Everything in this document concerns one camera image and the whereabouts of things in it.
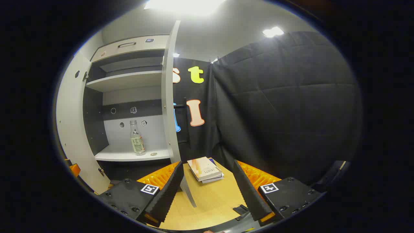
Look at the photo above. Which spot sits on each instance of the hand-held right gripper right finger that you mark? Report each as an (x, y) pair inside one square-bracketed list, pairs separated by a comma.
[(249, 194)]

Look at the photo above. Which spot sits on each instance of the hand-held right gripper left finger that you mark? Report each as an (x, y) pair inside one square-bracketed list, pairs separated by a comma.
[(168, 194)]

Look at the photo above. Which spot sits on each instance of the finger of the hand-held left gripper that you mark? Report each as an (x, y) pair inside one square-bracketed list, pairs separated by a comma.
[(75, 169)]

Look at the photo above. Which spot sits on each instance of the clear glass bottle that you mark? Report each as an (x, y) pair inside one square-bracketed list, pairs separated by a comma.
[(137, 142)]

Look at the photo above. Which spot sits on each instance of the grey cabinet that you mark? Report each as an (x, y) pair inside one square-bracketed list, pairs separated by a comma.
[(129, 81)]

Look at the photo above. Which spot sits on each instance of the white paperback book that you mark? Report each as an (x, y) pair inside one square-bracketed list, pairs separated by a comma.
[(202, 168)]

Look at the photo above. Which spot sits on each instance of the black backdrop cloth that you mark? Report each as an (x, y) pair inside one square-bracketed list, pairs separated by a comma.
[(197, 142)]

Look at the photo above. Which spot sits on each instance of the black quilted cloth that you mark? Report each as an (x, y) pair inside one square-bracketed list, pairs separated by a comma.
[(291, 113)]

